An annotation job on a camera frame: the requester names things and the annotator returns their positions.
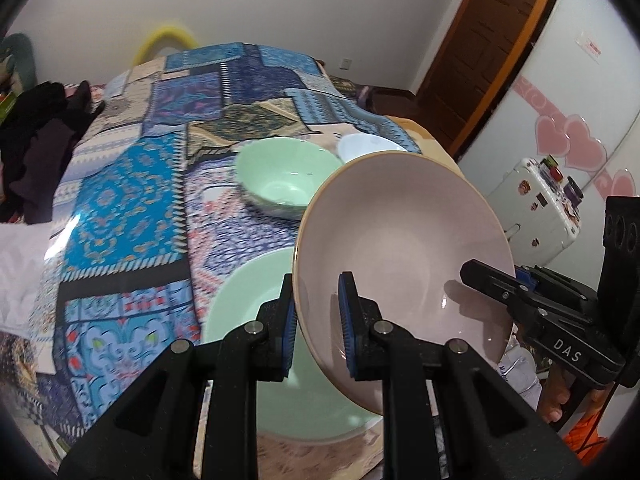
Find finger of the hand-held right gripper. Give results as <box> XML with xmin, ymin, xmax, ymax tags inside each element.
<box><xmin>516</xmin><ymin>265</ymin><xmax>600</xmax><ymax>303</ymax></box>
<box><xmin>459</xmin><ymin>258</ymin><xmax>540</xmax><ymax>322</ymax></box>

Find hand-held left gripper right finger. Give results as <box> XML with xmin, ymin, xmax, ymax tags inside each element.
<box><xmin>337</xmin><ymin>272</ymin><xmax>582</xmax><ymax>480</ymax></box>

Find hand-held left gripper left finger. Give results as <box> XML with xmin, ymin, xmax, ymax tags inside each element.
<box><xmin>57</xmin><ymin>273</ymin><xmax>299</xmax><ymax>480</ymax></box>

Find green plate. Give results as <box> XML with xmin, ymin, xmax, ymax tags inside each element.
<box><xmin>202</xmin><ymin>247</ymin><xmax>382</xmax><ymax>444</ymax></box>

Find pink bowl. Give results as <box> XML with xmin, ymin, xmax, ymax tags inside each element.
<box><xmin>292</xmin><ymin>152</ymin><xmax>516</xmax><ymax>416</ymax></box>

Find person's right hand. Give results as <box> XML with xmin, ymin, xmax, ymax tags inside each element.
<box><xmin>541</xmin><ymin>360</ymin><xmax>572</xmax><ymax>423</ymax></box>

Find white crumpled cloth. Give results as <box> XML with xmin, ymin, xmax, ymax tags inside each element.
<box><xmin>499</xmin><ymin>335</ymin><xmax>544</xmax><ymax>411</ymax></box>

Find white appliance with stickers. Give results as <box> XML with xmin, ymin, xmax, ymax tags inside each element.
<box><xmin>487</xmin><ymin>156</ymin><xmax>584</xmax><ymax>264</ymax></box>

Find orange cloth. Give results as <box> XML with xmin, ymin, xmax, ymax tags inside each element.
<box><xmin>564</xmin><ymin>395</ymin><xmax>617</xmax><ymax>457</ymax></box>

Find green bowl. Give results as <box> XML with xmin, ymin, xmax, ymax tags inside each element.
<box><xmin>235</xmin><ymin>139</ymin><xmax>344</xmax><ymax>221</ymax></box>

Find white bowl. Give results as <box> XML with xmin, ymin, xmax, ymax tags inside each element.
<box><xmin>336</xmin><ymin>133</ymin><xmax>409</xmax><ymax>165</ymax></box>

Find patchwork printed blanket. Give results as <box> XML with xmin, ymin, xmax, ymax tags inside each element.
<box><xmin>27</xmin><ymin>42</ymin><xmax>441</xmax><ymax>463</ymax></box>

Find white wardrobe with pink stickers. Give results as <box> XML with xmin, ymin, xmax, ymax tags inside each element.
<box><xmin>456</xmin><ymin>0</ymin><xmax>640</xmax><ymax>246</ymax></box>

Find dark bag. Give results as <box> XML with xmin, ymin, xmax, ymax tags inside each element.
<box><xmin>330</xmin><ymin>76</ymin><xmax>382</xmax><ymax>111</ymax></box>

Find brown wooden door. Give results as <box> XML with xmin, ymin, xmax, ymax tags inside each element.
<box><xmin>416</xmin><ymin>0</ymin><xmax>558</xmax><ymax>156</ymax></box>

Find white sheet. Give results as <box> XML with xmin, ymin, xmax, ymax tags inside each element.
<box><xmin>0</xmin><ymin>222</ymin><xmax>54</xmax><ymax>335</ymax></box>

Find dark clothes pile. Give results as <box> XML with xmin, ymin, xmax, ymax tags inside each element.
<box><xmin>0</xmin><ymin>80</ymin><xmax>106</xmax><ymax>225</ymax></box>

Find yellow foam tube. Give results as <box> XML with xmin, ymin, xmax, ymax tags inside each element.
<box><xmin>131</xmin><ymin>24</ymin><xmax>199</xmax><ymax>67</ymax></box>

